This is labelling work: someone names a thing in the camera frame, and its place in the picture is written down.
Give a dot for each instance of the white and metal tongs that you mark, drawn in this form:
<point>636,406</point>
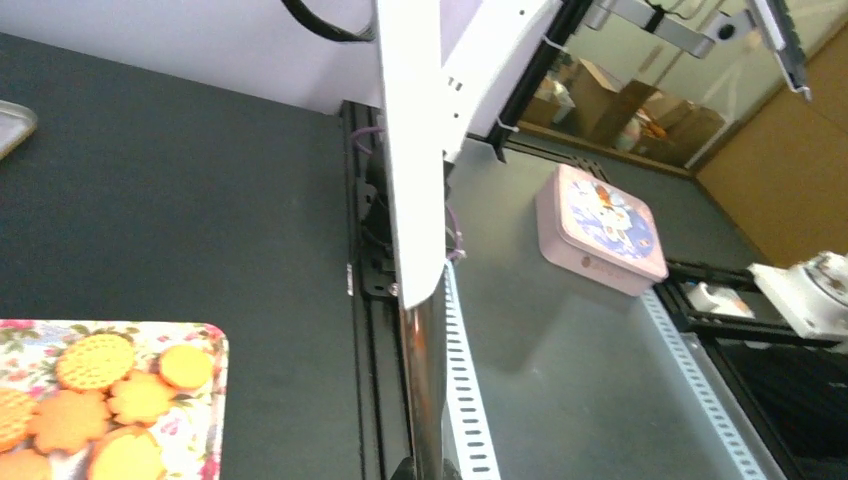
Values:
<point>410,58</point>

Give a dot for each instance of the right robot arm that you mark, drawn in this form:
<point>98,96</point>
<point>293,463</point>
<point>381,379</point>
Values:
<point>473,66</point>

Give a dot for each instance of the pink cartoon tin box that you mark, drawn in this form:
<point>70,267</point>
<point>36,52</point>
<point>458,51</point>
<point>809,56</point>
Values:
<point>598,231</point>

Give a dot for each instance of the floral serving tray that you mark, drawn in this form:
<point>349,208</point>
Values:
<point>87,399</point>

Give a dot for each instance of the silver tin lid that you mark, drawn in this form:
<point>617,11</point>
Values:
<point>18,123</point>

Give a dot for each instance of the white slotted cable duct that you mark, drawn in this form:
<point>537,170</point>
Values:
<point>470,432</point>

